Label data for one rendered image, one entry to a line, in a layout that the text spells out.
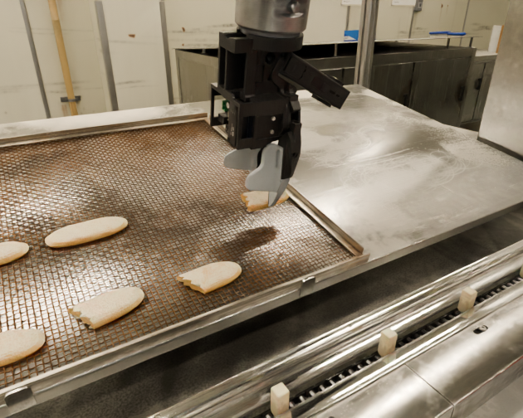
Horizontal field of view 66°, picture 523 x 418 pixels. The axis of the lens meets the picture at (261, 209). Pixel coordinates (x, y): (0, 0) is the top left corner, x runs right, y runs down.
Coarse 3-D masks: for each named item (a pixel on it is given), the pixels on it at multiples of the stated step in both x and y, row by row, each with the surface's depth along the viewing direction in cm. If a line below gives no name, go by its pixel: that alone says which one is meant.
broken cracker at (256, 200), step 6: (246, 192) 55; (252, 192) 55; (258, 192) 55; (264, 192) 55; (246, 198) 54; (252, 198) 54; (258, 198) 54; (264, 198) 54; (282, 198) 55; (246, 204) 54; (252, 204) 53; (258, 204) 53; (264, 204) 54; (276, 204) 55; (252, 210) 53
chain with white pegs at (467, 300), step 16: (496, 288) 55; (464, 304) 50; (384, 336) 43; (416, 336) 47; (384, 352) 44; (352, 368) 43; (320, 384) 41; (272, 400) 37; (288, 400) 37; (304, 400) 39; (256, 416) 38; (272, 416) 38
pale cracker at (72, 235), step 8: (112, 216) 54; (80, 224) 52; (88, 224) 52; (96, 224) 52; (104, 224) 52; (112, 224) 53; (120, 224) 53; (56, 232) 50; (64, 232) 50; (72, 232) 50; (80, 232) 50; (88, 232) 51; (96, 232) 51; (104, 232) 51; (112, 232) 52; (48, 240) 49; (56, 240) 49; (64, 240) 49; (72, 240) 50; (80, 240) 50; (88, 240) 50
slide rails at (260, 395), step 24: (504, 264) 59; (456, 288) 53; (480, 288) 53; (408, 312) 49; (432, 312) 49; (480, 312) 49; (360, 336) 46; (432, 336) 46; (312, 360) 42; (336, 360) 42; (384, 360) 42; (264, 384) 40; (288, 384) 40; (336, 384) 40; (360, 384) 40; (216, 408) 37; (240, 408) 37; (312, 408) 37
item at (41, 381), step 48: (0, 144) 68; (96, 144) 72; (192, 144) 76; (0, 192) 58; (48, 192) 59; (192, 192) 62; (288, 192) 64; (96, 240) 51; (192, 240) 53; (48, 288) 44; (288, 288) 46; (48, 336) 39; (96, 336) 40; (144, 336) 40; (0, 384) 35; (48, 384) 35
